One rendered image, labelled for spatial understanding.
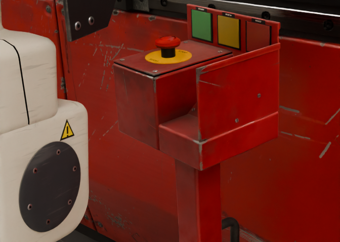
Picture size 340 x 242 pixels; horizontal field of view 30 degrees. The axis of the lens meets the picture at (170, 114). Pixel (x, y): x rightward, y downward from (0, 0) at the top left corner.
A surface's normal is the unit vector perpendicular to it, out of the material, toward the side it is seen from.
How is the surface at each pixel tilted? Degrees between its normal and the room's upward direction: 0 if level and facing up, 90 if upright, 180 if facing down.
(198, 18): 90
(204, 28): 90
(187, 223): 90
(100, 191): 103
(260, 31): 90
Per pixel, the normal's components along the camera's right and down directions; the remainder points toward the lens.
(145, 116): -0.78, 0.27
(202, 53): -0.05, -0.93
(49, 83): 0.86, 0.15
